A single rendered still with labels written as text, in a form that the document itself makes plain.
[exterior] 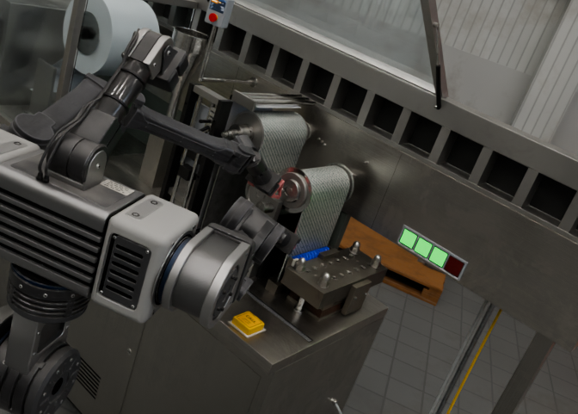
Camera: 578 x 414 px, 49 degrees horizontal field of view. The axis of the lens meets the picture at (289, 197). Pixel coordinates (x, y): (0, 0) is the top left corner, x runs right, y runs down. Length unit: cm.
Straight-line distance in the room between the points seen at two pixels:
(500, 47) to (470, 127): 305
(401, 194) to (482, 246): 32
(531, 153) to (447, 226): 35
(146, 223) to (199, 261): 10
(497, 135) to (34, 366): 145
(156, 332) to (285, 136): 79
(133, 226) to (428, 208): 137
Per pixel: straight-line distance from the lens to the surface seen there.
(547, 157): 201
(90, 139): 102
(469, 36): 511
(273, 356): 186
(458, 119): 210
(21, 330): 115
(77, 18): 248
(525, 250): 206
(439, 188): 214
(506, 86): 513
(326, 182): 208
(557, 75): 500
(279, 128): 217
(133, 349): 232
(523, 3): 511
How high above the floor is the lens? 197
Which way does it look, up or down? 21 degrees down
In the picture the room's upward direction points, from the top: 19 degrees clockwise
